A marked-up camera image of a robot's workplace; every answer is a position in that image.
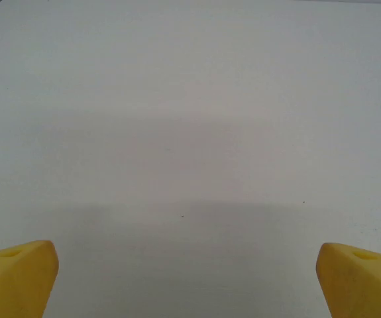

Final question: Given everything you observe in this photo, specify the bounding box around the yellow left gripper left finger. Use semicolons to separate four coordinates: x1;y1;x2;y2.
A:
0;240;60;318

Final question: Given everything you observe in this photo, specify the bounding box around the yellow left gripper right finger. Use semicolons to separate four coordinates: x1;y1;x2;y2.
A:
315;242;381;318

